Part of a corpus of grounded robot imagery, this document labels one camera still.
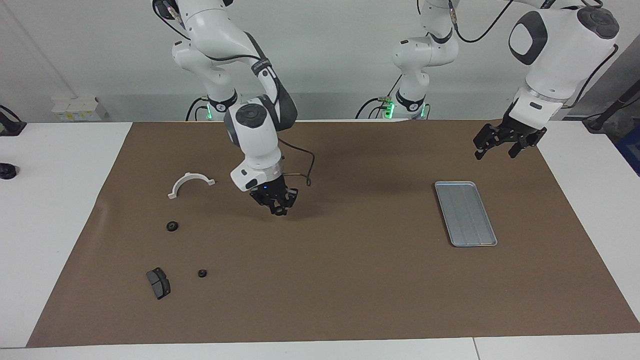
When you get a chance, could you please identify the black stand leg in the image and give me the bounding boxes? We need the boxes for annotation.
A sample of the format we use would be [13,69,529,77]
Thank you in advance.
[582,82,640,133]

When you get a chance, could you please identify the black right base cables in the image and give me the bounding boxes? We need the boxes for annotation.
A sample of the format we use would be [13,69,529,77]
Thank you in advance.
[185,96,211,122]

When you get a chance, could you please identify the black base cables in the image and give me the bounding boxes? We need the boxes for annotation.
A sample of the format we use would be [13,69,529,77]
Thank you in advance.
[185,96,211,122]
[356,75,403,120]

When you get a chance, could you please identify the wide dark grey brake pad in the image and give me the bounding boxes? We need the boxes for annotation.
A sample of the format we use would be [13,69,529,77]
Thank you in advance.
[146,267,171,301]

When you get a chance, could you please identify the white semicircular plastic bracket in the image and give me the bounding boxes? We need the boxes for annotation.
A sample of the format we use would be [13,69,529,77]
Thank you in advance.
[167,172,216,200]

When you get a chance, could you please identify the brown table mat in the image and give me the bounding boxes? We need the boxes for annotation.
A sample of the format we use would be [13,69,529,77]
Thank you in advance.
[26,120,640,348]

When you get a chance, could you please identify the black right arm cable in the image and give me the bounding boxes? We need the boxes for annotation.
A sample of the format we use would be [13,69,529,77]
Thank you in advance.
[152,0,316,188]

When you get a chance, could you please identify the black left base cables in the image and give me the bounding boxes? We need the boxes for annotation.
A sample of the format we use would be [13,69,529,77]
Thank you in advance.
[356,75,403,120]

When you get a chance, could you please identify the black clamp mount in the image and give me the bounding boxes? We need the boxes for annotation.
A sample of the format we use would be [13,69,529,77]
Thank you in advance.
[0,105,27,137]

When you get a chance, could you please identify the silver metal tray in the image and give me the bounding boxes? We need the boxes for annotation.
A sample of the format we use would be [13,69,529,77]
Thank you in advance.
[434,181,498,248]

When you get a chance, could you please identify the blue box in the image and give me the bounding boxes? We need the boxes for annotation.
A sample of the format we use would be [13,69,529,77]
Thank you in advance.
[614,125,640,176]

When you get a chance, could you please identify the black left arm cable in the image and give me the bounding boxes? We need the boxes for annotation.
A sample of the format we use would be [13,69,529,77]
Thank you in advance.
[446,0,621,110]

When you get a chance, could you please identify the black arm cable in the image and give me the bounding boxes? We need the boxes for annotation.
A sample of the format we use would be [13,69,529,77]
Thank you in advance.
[152,0,316,188]
[446,0,621,110]

